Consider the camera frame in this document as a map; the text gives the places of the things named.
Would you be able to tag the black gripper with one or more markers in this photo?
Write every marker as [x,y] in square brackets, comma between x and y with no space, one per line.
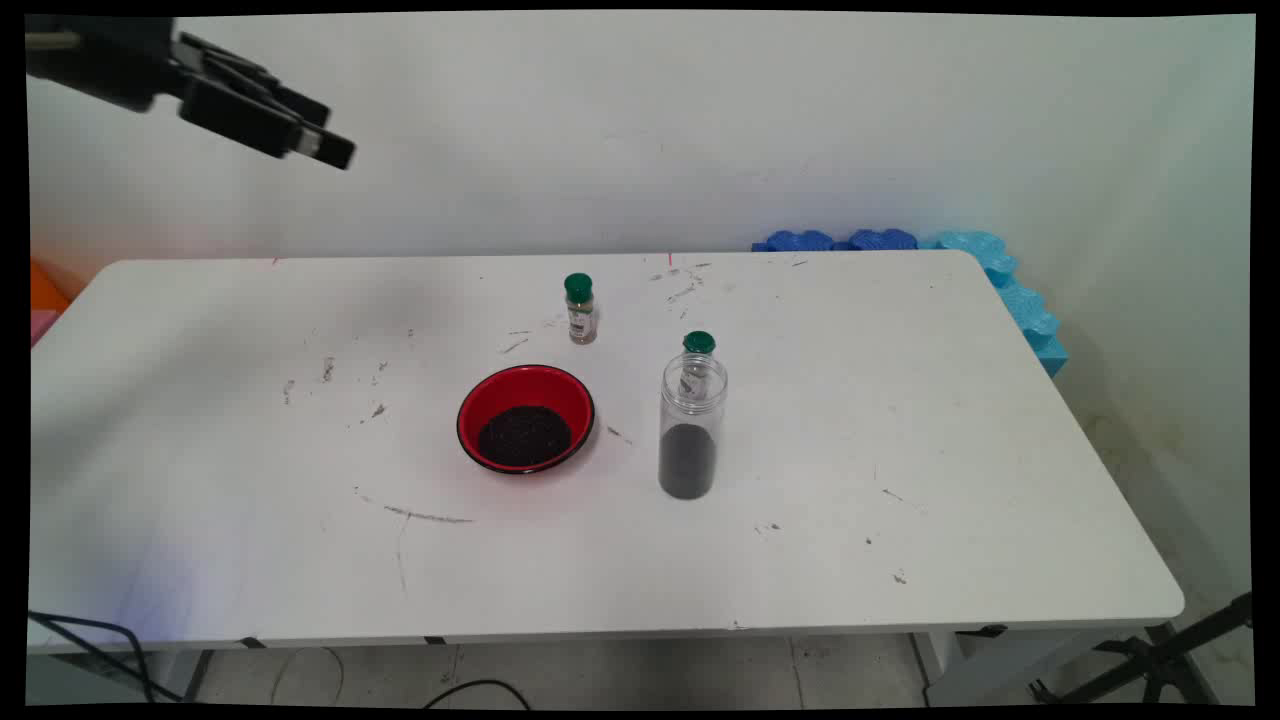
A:
[100,60]

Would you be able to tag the clear plastic jar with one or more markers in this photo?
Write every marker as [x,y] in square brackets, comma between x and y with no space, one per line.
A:
[692,405]

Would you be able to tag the orange foam block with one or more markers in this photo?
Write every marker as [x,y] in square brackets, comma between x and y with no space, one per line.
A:
[45,288]

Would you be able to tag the pink foam block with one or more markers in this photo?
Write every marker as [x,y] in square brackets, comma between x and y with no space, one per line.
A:
[42,326]

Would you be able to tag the green-capped spice bottle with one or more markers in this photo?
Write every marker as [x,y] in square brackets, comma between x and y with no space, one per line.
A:
[699,343]
[580,315]

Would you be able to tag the red bowl with black rim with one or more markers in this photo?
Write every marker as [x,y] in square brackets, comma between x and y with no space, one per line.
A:
[520,388]

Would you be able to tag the dark blue foam mat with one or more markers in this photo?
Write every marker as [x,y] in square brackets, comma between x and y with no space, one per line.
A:
[883,240]
[795,241]

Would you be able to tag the white table leg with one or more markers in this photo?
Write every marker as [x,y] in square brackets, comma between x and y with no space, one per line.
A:
[1000,670]
[175,675]

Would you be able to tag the light blue foam mat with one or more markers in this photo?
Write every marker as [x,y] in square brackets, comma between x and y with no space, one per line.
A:
[1010,290]

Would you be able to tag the black tripod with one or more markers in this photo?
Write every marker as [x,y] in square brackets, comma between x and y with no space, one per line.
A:
[1160,660]

